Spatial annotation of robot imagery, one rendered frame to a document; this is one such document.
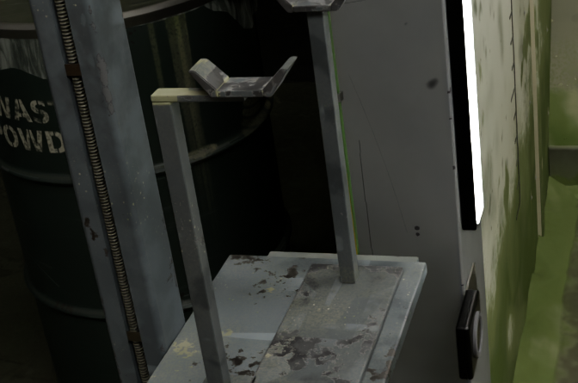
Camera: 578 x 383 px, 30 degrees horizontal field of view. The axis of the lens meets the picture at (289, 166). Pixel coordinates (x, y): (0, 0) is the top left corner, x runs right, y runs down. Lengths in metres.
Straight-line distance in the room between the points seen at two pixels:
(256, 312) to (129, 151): 0.23
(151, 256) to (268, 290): 0.16
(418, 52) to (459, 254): 0.30
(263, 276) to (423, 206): 0.38
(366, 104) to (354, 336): 0.48
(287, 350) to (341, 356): 0.05
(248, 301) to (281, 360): 0.13
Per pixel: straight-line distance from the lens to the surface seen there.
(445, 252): 1.52
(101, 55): 0.95
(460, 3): 1.37
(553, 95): 2.88
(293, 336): 1.05
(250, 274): 1.18
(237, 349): 1.06
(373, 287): 1.11
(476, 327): 1.50
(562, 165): 2.87
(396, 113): 1.43
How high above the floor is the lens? 1.39
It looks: 25 degrees down
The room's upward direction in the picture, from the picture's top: 8 degrees counter-clockwise
